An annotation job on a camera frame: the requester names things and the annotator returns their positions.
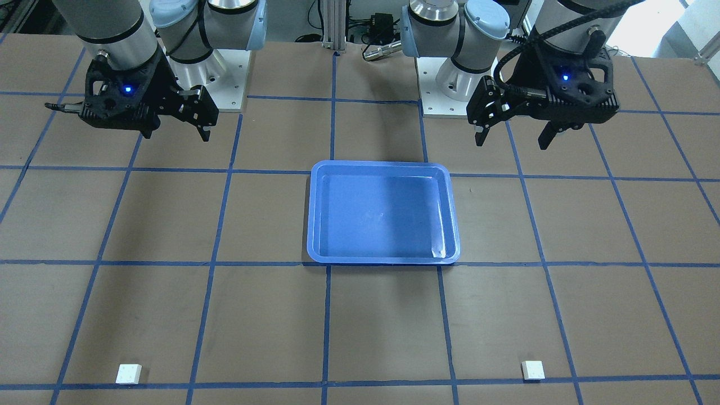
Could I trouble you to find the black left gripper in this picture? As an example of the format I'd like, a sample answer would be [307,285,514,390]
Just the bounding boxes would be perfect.
[466,48,620,150]

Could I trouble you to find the blue plastic tray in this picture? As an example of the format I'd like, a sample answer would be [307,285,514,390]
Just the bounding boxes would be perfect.
[307,160,461,265]

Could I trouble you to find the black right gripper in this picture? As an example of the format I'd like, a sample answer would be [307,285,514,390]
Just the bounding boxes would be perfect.
[44,55,219,142]

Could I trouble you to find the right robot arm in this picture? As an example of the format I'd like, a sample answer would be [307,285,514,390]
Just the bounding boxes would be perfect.
[44,1,267,142]

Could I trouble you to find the black braided cable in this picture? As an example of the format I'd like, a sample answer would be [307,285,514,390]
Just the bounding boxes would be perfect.
[493,0,642,93]

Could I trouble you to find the aluminium frame post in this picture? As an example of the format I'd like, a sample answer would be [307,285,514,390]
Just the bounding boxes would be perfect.
[318,1,349,54]

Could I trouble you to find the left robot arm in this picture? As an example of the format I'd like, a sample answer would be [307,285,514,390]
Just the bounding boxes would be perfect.
[399,1,636,150]

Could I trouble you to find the black power adapter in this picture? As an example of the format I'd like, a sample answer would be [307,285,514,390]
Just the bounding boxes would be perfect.
[358,12,396,44]

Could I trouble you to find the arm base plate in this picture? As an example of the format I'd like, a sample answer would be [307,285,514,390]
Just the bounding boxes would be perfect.
[416,57,498,119]
[169,49,253,113]

